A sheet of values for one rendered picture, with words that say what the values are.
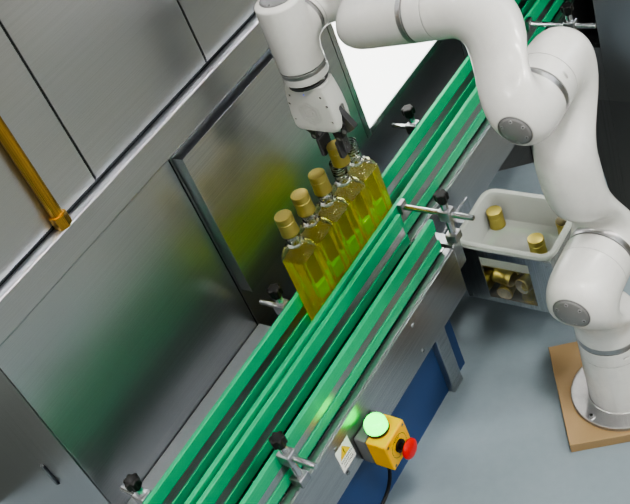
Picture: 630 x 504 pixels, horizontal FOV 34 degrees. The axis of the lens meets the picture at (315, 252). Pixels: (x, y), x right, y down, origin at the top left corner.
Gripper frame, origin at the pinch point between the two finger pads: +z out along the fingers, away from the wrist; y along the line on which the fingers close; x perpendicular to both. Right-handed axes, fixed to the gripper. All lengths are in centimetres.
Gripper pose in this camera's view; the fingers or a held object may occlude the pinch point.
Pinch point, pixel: (334, 144)
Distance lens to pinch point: 189.5
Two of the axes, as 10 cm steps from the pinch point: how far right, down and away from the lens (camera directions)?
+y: 8.0, 1.6, -5.8
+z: 3.2, 7.0, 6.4
